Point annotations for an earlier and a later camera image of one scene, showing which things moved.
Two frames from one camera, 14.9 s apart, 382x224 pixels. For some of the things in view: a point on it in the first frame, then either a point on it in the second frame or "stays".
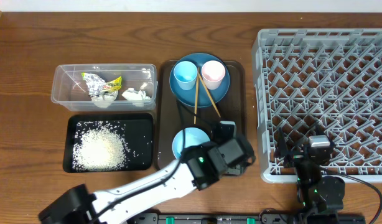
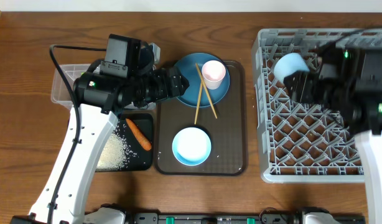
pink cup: x=213 y=73 stays
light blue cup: x=185 y=73 to x=288 y=63
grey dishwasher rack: x=331 y=81 stays
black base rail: x=250 y=218 stays
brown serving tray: x=172 y=115 stays
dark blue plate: x=188 y=97 stays
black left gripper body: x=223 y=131 to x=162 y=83
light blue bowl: x=193 y=137 stays
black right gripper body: x=295 y=157 to x=313 y=89
